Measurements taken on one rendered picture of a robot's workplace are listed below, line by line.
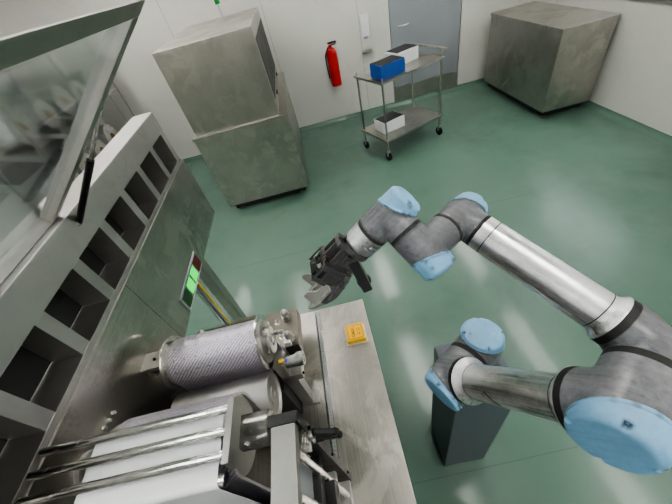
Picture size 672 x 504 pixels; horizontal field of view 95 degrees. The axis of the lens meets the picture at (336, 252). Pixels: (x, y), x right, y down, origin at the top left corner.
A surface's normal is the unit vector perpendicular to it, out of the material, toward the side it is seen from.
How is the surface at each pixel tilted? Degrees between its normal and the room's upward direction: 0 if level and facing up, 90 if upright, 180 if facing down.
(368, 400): 0
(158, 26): 90
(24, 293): 90
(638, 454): 84
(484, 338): 7
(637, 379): 15
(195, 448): 0
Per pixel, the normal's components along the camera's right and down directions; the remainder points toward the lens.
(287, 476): -0.20, -0.69
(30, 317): 0.97, -0.25
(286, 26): 0.14, 0.68
